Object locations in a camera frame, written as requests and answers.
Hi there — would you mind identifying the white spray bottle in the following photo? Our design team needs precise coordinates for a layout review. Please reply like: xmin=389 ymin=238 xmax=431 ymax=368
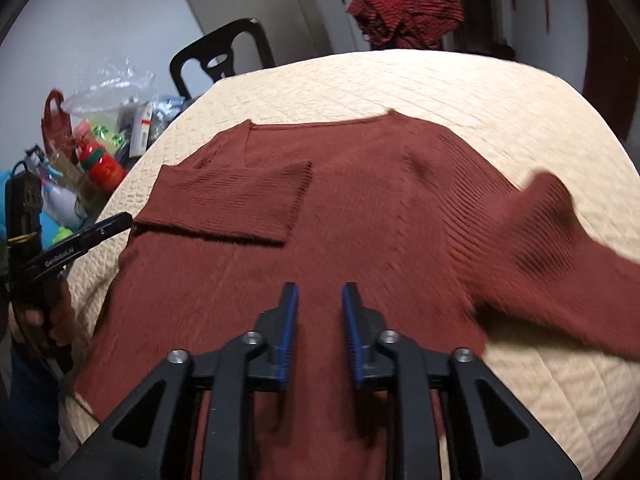
xmin=42 ymin=184 xmax=85 ymax=228

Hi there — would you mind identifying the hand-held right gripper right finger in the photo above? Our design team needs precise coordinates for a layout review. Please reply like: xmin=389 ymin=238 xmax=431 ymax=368
xmin=342 ymin=282 xmax=584 ymax=480

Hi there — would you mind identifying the person's left hand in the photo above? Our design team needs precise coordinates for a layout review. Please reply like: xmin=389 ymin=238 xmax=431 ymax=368
xmin=10 ymin=280 xmax=77 ymax=361

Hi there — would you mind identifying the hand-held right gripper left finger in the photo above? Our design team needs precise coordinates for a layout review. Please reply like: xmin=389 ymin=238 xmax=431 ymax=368
xmin=59 ymin=282 xmax=300 ymax=480

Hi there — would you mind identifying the person's left forearm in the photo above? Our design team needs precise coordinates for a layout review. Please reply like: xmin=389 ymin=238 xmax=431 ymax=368
xmin=0 ymin=345 xmax=63 ymax=467

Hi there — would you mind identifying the leaf patterned box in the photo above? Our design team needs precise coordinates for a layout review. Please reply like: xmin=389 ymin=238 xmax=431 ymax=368
xmin=74 ymin=119 xmax=129 ymax=155

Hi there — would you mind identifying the rust brown knit sweater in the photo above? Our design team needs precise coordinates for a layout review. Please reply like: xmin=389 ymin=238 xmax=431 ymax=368
xmin=75 ymin=109 xmax=640 ymax=480

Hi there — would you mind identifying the clear plastic bag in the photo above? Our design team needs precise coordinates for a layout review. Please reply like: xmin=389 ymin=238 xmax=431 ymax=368
xmin=61 ymin=62 xmax=157 ymax=121

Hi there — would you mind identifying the blue thermos jug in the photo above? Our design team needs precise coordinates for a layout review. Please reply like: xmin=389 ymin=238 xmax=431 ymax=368
xmin=39 ymin=209 xmax=76 ymax=248

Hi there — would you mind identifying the red checked cloth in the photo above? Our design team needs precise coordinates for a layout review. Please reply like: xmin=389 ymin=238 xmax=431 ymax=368
xmin=347 ymin=0 xmax=463 ymax=52

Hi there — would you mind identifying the black chair back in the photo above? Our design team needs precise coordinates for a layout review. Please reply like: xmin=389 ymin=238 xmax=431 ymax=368
xmin=169 ymin=18 xmax=276 ymax=102

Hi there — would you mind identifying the red bottle with green cap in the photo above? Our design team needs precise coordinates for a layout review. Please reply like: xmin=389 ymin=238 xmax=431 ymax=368
xmin=75 ymin=137 xmax=129 ymax=192

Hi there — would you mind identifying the white carton with red label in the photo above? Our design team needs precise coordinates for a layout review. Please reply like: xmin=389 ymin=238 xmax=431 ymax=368
xmin=128 ymin=101 xmax=155 ymax=159

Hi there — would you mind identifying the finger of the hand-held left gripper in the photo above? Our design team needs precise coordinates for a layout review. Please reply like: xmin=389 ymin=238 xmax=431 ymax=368
xmin=70 ymin=212 xmax=135 ymax=256

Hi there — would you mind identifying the red gift bag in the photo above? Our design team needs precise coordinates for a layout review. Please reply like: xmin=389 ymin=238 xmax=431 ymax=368
xmin=41 ymin=89 xmax=77 ymax=167

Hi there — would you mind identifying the cream quilted blanket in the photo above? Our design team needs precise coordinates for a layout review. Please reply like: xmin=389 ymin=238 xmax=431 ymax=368
xmin=65 ymin=49 xmax=640 ymax=480

